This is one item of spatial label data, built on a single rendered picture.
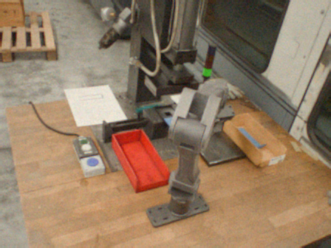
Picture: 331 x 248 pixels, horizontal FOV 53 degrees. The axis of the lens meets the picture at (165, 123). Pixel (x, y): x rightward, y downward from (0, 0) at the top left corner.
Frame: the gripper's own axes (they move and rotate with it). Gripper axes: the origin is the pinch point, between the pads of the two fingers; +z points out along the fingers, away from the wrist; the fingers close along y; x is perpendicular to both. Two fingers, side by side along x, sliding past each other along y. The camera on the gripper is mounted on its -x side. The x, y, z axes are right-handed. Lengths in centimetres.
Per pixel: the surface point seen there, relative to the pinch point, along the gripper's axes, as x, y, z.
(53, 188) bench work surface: 49, -5, 10
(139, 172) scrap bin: 20.0, -7.0, 9.1
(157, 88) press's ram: 8.8, 17.4, -5.3
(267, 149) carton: -34.8, -10.2, 7.3
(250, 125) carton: -35.3, 3.1, 10.8
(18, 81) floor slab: 46, 167, 194
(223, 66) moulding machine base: -63, 57, 42
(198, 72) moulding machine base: -64, 72, 69
